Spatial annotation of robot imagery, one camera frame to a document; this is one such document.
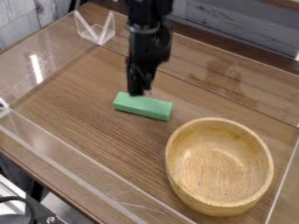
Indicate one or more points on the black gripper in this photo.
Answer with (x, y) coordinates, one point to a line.
(148, 51)

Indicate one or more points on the black metal bracket with screw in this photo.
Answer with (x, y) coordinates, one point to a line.
(47, 217)

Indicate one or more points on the clear acrylic corner bracket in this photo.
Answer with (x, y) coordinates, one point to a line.
(99, 34)

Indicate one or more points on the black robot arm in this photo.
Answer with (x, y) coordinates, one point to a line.
(148, 14)

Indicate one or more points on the green rectangular block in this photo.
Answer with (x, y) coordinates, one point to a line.
(143, 106)

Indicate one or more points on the light wooden bowl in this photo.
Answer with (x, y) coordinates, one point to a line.
(219, 166)

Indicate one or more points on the clear acrylic tray wall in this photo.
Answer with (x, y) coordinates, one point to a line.
(100, 157)

